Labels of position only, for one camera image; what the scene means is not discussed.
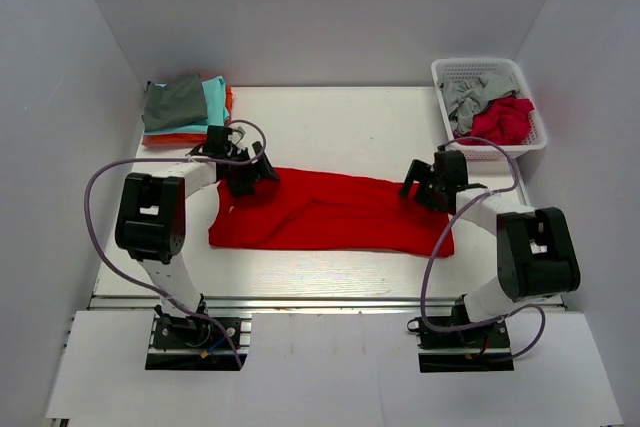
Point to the grey t-shirt in basket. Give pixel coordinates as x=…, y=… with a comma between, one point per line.
x=465, y=99

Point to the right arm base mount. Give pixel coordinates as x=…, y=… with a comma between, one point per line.
x=482, y=349

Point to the magenta t-shirt in basket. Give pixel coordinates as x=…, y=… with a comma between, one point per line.
x=505, y=122

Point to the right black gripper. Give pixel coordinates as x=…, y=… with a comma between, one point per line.
x=419, y=171

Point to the red t-shirt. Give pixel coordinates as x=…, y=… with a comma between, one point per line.
x=322, y=211

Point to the folded orange t-shirt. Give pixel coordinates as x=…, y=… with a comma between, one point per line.
x=188, y=139

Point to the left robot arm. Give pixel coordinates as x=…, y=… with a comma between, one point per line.
x=151, y=223

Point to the folded teal t-shirt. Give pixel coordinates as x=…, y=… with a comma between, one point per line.
x=214, y=90

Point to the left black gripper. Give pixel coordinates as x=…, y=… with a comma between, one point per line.
x=258, y=171

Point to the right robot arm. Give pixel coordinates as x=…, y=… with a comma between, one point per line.
x=534, y=250

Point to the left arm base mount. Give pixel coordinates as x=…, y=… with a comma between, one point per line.
x=193, y=344

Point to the folded dark grey t-shirt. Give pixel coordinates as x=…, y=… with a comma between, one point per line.
x=175, y=104

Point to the white plastic basket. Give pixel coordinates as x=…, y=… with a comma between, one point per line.
x=462, y=69

